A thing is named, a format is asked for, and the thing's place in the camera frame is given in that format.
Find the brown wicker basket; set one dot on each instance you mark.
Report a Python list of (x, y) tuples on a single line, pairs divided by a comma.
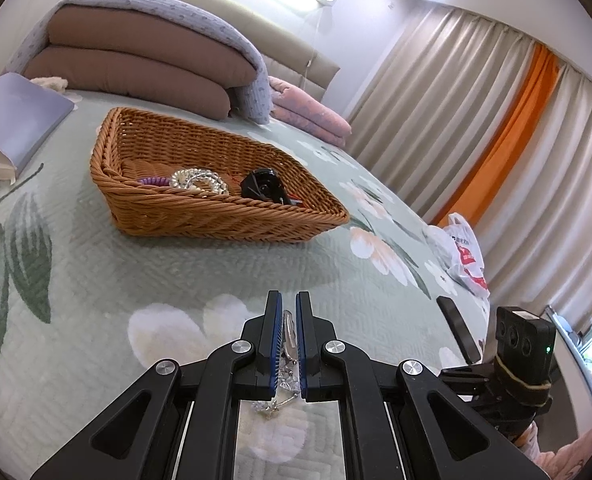
[(216, 217)]

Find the blue book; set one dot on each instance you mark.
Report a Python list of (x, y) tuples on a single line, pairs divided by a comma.
[(21, 115)]

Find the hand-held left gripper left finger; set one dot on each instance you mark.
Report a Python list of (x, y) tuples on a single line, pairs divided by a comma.
[(276, 345)]

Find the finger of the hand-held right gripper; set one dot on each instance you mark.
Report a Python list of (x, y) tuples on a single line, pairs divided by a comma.
[(463, 380)]

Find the silver crystal hair clip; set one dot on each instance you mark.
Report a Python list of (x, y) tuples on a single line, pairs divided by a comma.
[(287, 340)]

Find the orange curtain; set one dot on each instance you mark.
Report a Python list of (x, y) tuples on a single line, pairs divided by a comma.
[(515, 130)]

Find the brown folded quilt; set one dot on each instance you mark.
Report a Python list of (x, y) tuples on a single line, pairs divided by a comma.
[(141, 45), (126, 80)]

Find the pink folded blanket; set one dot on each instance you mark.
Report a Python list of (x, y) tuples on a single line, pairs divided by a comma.
[(311, 112)]

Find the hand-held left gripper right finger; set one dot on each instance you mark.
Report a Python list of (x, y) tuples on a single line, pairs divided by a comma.
[(303, 345)]

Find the beige padded headboard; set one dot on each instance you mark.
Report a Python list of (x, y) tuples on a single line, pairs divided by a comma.
[(256, 30)]

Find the blue patterned quilt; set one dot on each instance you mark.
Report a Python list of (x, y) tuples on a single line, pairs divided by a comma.
[(176, 12)]

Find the beige curtain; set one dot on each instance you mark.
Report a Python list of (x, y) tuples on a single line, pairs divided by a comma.
[(440, 90)]

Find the white plastic bag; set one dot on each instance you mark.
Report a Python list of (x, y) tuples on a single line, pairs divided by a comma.
[(463, 255)]

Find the black smartphone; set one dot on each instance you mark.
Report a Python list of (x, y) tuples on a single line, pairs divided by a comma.
[(458, 327)]

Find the cream fluffy cloth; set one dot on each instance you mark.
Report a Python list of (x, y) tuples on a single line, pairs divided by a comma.
[(51, 83)]

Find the green floral bedspread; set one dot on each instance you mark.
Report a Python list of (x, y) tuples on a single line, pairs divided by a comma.
[(126, 280)]

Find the black hair claw clip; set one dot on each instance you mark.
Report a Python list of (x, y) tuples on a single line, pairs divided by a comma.
[(263, 185)]

